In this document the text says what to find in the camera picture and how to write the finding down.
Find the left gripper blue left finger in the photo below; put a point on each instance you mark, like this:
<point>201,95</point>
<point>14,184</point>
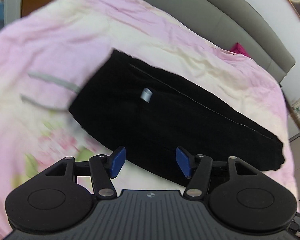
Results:
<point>103,168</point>

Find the pink floral duvet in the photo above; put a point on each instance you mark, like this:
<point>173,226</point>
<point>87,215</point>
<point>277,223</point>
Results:
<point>83,77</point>

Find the magenta pillow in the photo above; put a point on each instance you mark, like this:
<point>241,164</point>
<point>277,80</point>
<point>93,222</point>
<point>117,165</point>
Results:
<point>237,48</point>

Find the black pants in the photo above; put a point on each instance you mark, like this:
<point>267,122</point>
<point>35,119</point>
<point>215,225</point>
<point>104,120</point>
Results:
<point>151,112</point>

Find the grey padded headboard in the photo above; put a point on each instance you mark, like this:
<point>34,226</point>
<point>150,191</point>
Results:
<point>226,22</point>

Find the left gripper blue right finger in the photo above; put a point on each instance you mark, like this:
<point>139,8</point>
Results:
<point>196,168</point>

